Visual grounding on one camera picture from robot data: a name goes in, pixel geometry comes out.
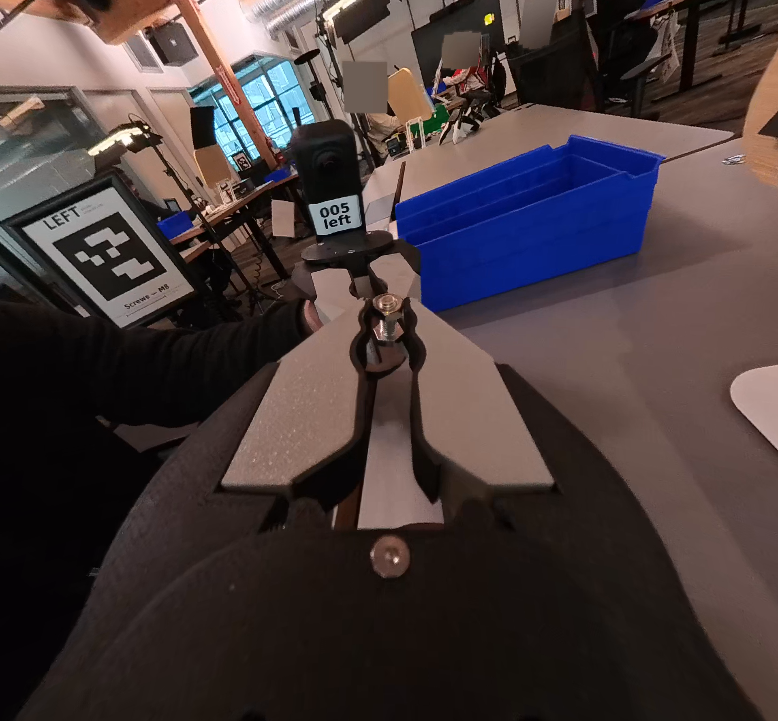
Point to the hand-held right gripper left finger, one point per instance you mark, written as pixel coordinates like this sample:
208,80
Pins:
304,423

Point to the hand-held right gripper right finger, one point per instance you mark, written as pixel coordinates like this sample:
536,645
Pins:
471,423

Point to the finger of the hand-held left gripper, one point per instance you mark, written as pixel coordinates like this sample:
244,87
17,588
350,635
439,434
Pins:
398,277
334,295

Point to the silver hex nut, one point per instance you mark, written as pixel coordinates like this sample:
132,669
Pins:
389,306

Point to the silver hex bolt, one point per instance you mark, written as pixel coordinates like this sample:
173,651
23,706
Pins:
387,335

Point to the person's left forearm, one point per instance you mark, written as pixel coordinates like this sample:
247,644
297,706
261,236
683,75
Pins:
152,362

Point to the person's left hand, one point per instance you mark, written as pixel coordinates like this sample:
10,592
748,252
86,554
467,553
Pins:
311,317

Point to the blue plastic bin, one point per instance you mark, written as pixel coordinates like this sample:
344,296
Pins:
276,175
535,247
176,226

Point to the white paper sheet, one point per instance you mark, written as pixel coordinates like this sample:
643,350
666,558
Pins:
282,216

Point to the small marker sign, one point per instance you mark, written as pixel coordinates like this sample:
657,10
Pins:
241,160

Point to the black floor lamp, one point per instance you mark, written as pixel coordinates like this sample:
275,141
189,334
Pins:
310,77

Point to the wooden top desk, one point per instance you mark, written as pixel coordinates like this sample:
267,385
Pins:
231,201

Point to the pale wooden board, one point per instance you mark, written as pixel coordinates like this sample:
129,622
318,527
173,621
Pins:
213,165
408,92

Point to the black light flag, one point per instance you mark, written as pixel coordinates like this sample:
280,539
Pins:
203,125

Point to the black white tabletop object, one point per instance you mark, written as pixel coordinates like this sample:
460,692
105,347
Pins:
459,128

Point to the studio light panel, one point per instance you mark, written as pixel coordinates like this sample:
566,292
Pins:
361,10

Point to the lit studio light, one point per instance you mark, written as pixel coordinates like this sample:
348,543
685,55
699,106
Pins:
121,141

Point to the framed marker sign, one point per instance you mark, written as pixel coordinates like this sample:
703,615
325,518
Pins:
109,253

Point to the person's left leg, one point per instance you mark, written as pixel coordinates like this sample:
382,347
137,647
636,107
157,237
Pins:
48,551

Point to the wooden backing board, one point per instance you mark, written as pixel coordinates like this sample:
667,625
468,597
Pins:
766,156

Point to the white frame holder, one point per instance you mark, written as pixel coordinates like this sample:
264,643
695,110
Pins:
416,131

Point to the black wall monitor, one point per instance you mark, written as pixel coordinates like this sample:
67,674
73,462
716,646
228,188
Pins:
431,40

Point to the black wall loudspeaker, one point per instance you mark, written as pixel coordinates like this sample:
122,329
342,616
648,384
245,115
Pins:
173,43

